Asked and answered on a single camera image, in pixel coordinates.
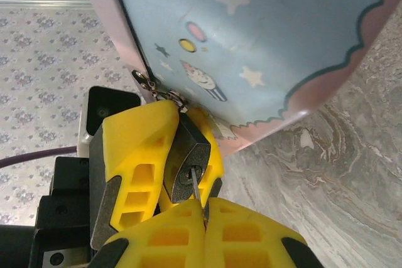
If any small metal key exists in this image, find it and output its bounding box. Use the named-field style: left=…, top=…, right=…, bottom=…
left=187, top=167, right=210, bottom=228

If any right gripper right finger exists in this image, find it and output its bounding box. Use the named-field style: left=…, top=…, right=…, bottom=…
left=204, top=197, right=324, bottom=268

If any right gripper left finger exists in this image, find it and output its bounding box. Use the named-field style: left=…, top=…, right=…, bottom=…
left=89, top=198, right=207, bottom=268

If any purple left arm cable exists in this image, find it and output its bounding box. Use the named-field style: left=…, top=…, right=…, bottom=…
left=0, top=146, right=79, bottom=169

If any dark grey padlock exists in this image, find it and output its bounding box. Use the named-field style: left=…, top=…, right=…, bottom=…
left=163, top=90, right=212, bottom=206

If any pastel cartoon tin box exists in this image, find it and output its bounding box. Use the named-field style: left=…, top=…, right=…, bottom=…
left=70, top=0, right=402, bottom=158

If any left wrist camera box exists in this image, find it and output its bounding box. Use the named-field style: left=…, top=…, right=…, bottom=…
left=77, top=85, right=142, bottom=158

